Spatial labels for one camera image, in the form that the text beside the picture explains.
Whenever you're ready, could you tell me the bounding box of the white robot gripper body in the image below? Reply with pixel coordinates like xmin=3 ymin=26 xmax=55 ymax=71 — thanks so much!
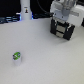
xmin=50 ymin=0 xmax=84 ymax=26

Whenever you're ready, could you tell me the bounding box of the green-lidded white kcup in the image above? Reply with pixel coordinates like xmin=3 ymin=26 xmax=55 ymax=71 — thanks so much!
xmin=13 ymin=52 xmax=21 ymax=66

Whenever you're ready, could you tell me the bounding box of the black kcup holder drawer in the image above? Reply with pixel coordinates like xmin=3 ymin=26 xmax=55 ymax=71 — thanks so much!
xmin=50 ymin=19 xmax=75 ymax=40

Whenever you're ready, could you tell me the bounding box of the black keyboard with blue light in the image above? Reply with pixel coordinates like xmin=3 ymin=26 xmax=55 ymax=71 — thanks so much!
xmin=0 ymin=14 xmax=50 ymax=24

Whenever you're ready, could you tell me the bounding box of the white bottle with label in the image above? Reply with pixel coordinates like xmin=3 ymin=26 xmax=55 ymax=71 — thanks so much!
xmin=20 ymin=0 xmax=32 ymax=20

